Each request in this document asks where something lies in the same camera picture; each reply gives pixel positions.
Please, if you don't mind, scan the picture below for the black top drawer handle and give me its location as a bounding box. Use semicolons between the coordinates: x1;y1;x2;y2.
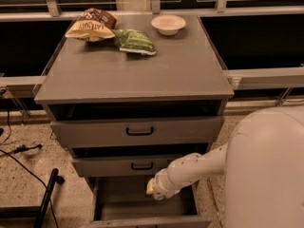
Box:
125;126;154;136

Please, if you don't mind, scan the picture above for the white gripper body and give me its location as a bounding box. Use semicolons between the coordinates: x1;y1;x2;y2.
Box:
151;169;181;200

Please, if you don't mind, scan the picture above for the grey middle drawer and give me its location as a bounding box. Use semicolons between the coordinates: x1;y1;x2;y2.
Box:
72;142;209;177

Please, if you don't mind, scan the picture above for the green chip bag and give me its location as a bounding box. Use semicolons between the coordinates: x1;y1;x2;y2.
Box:
112;29;156;56

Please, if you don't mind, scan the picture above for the black stand leg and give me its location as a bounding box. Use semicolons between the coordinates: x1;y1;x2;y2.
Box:
0;167;66;228

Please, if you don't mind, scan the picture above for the white bowl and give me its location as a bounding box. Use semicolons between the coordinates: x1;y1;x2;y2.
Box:
151;15;186;36

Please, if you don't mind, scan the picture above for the grey drawer cabinet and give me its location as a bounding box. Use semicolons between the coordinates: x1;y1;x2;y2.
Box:
35;15;234;228

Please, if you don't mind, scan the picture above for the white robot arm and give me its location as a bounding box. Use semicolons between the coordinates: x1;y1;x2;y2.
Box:
146;106;304;228

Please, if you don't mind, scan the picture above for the grey top drawer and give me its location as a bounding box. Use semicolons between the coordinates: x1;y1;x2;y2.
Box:
51;100;223;148

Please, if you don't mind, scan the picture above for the grey bottom drawer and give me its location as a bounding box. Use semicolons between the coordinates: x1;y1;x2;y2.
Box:
85;175;211;228

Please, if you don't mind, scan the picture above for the grey drawer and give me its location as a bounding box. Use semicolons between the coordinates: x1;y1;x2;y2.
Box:
85;175;211;228
72;142;209;177
51;100;223;148

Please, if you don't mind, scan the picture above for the black drawer handle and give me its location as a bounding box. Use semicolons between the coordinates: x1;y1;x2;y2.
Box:
130;162;154;171
125;126;154;136

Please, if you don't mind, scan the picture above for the black middle drawer handle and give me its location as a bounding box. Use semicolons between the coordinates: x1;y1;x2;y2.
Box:
130;162;154;171

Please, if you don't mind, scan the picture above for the brown yellow chip bag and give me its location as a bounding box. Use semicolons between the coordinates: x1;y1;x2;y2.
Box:
66;8;117;42

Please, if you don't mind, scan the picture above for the metal railing frame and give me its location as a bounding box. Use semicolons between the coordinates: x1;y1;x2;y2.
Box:
0;0;304;125

